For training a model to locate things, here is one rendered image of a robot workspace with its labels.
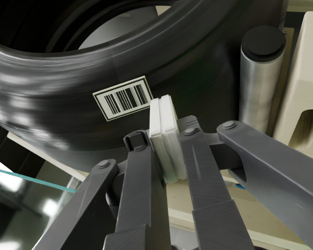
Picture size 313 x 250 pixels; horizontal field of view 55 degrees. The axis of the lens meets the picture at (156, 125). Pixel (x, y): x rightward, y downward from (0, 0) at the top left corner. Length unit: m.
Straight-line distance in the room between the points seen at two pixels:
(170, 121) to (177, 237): 0.86
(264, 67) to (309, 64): 0.04
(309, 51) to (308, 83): 0.03
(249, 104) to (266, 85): 0.05
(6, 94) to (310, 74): 0.34
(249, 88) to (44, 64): 0.25
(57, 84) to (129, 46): 0.09
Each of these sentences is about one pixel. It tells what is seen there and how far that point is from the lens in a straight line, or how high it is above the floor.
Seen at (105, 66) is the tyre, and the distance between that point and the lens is 0.35.
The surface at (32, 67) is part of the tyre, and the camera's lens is 0.40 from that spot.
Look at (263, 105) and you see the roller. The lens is 0.42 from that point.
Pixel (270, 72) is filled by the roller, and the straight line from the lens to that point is 0.35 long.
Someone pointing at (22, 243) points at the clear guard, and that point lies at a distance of 1.20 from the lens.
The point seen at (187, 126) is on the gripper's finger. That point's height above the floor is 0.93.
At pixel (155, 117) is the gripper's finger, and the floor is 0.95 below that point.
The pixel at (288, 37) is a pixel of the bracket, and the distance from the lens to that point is 0.80.
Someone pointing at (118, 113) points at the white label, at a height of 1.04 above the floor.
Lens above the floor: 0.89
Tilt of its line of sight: 19 degrees up
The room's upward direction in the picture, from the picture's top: 80 degrees counter-clockwise
